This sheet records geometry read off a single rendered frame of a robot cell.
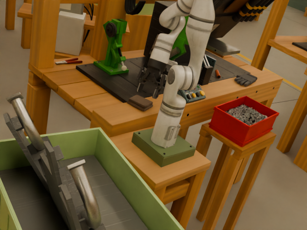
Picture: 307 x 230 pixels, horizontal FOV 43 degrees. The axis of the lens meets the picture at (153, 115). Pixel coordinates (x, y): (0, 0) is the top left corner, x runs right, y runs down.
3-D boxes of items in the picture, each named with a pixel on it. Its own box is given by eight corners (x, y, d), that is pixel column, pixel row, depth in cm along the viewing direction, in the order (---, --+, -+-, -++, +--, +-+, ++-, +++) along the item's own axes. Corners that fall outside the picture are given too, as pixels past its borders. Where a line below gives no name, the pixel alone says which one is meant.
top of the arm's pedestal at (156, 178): (209, 169, 164) (211, 161, 162) (153, 192, 143) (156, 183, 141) (159, 130, 183) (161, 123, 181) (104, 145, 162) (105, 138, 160)
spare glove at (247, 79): (243, 74, 251) (244, 70, 250) (257, 81, 246) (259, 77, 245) (230, 80, 235) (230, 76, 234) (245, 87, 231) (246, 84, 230)
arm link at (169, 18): (156, 14, 158) (174, -8, 147) (175, 23, 161) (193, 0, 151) (156, 28, 154) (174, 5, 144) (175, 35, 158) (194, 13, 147)
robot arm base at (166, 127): (177, 143, 160) (189, 107, 152) (162, 149, 153) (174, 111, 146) (160, 133, 165) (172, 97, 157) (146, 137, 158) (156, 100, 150)
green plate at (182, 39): (188, 55, 213) (204, 19, 207) (179, 52, 207) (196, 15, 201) (173, 46, 220) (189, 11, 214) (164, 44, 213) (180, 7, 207)
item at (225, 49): (238, 55, 216) (240, 50, 215) (222, 58, 205) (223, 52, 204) (187, 30, 238) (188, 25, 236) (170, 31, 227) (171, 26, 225)
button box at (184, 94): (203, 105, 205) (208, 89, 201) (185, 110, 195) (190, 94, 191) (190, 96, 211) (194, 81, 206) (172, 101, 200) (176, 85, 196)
